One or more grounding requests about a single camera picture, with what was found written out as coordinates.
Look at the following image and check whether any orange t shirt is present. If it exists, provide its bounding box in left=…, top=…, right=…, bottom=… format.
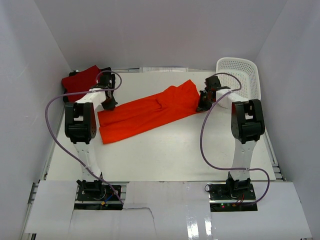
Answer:
left=97, top=79, right=200, bottom=145

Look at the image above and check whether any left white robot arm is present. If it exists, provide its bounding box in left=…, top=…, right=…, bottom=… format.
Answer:
left=64, top=70, right=118, bottom=201

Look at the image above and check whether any folded red t shirt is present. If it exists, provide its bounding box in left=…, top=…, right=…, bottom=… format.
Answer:
left=61, top=65, right=101, bottom=94

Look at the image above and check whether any white plastic basket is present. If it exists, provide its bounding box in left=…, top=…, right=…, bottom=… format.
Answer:
left=216, top=57, right=261, bottom=109

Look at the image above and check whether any white label strip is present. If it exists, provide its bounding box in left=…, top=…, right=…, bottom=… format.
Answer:
left=139, top=67, right=189, bottom=73

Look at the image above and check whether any folded black t shirt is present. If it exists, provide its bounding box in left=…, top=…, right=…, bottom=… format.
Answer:
left=62, top=66, right=117, bottom=102

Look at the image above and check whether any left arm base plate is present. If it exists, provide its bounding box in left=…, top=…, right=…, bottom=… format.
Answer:
left=74, top=182, right=123, bottom=211

